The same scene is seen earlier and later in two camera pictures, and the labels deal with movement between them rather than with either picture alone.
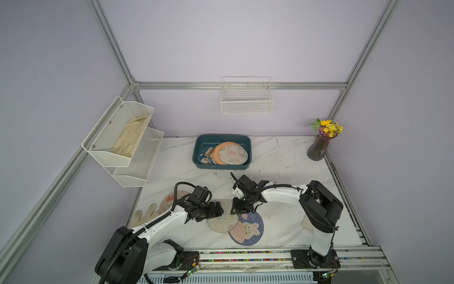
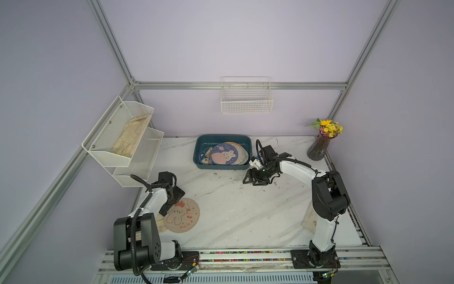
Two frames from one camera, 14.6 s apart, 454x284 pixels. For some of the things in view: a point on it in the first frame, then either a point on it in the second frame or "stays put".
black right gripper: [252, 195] -> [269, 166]
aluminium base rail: [366, 259] stays put
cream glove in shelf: [129, 136] stays put
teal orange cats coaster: [205, 155] stays put
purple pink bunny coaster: [249, 229] -> [224, 154]
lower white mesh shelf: [136, 174] stays put
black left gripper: [213, 213] -> [177, 193]
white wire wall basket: [246, 95] stays put
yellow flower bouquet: [327, 128] stays put
